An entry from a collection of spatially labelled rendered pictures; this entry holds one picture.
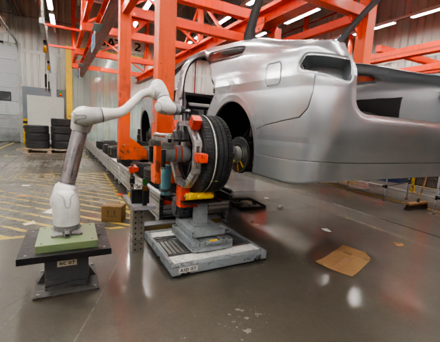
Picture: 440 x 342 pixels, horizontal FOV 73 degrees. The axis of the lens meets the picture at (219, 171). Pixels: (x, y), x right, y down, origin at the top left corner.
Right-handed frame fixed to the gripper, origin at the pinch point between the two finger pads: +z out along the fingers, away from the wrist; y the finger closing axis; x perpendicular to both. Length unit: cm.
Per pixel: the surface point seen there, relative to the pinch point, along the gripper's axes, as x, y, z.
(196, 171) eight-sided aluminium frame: -47, 19, -19
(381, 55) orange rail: 215, 34, 670
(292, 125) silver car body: -15, 90, -8
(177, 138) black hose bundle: -22.5, 9.0, -29.8
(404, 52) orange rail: 205, 86, 644
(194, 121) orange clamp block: -10.1, 17.1, -20.1
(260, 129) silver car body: -15, 59, 6
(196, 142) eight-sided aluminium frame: -25.9, 19.9, -20.8
